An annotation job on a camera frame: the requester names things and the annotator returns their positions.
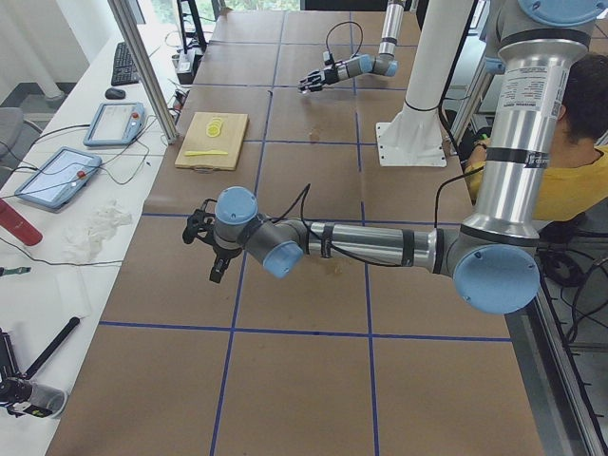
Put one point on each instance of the yellow plastic knife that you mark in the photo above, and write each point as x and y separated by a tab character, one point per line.
210	152

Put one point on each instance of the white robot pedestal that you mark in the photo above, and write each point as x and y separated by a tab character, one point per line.
414	136

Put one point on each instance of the bamboo cutting board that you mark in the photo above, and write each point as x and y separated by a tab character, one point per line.
231	139

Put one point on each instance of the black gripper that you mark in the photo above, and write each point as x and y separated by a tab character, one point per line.
329	74
223	253

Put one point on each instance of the aluminium frame post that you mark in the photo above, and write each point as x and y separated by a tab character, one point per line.
128	27

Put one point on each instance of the black handheld tool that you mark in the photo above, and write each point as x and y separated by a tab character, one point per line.
20	394

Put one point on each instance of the black keyboard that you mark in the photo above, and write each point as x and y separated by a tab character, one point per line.
124	71

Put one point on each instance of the teach pendant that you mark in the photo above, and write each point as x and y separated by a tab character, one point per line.
59	179
115	124

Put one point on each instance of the black computer mouse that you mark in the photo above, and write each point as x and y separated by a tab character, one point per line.
114	93

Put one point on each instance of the crumpled white tissue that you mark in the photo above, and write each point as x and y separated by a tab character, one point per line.
85	240

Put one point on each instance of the green wrist watch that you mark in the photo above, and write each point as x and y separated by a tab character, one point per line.
14	271

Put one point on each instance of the black box with label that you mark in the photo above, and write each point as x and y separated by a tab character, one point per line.
188	65

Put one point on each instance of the near teach pendant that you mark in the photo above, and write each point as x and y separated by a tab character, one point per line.
59	179

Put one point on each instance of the far teach pendant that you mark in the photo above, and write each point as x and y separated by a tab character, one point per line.
115	124

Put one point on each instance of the red thermos bottle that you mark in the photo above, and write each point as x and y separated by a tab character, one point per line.
18	226

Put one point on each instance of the person in yellow shirt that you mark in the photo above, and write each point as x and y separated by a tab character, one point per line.
576	178

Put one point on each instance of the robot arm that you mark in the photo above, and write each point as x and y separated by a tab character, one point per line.
383	64
541	164

